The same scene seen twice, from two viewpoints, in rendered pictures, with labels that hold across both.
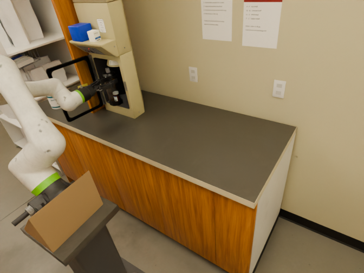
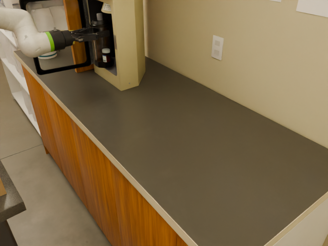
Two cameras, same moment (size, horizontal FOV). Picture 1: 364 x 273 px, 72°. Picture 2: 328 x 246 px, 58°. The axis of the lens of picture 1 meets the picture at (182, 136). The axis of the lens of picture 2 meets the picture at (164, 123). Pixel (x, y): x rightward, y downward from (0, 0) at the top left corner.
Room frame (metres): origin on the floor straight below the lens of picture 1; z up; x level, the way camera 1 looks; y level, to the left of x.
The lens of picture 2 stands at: (0.30, -0.24, 1.65)
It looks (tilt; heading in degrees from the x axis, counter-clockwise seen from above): 33 degrees down; 14
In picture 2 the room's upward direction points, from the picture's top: straight up
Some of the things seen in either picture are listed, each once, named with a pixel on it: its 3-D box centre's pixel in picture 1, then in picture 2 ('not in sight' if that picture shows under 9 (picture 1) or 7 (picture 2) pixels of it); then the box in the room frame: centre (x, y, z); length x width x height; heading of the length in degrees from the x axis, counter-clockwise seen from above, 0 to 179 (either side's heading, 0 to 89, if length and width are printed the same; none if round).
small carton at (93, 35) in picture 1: (94, 36); not in sight; (1.65, 0.46, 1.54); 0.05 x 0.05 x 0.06; 59
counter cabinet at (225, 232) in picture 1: (153, 163); (137, 158); (1.66, 0.28, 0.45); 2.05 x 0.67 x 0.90; 51
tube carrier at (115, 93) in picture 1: (112, 88); (102, 43); (1.72, 0.46, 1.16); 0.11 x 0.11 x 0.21
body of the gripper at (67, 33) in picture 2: (92, 89); (71, 37); (1.59, 0.56, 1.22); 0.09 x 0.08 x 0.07; 142
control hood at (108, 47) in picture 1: (93, 48); not in sight; (1.67, 0.49, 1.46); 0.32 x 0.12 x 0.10; 51
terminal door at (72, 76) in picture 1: (77, 89); (58, 34); (1.69, 0.69, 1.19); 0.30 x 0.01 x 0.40; 134
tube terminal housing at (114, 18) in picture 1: (119, 59); (120, 7); (1.81, 0.38, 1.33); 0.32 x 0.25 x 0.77; 51
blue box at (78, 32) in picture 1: (81, 32); not in sight; (1.72, 0.55, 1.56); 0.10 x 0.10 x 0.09; 51
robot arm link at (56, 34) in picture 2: (83, 93); (56, 39); (1.53, 0.60, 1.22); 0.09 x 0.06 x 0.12; 52
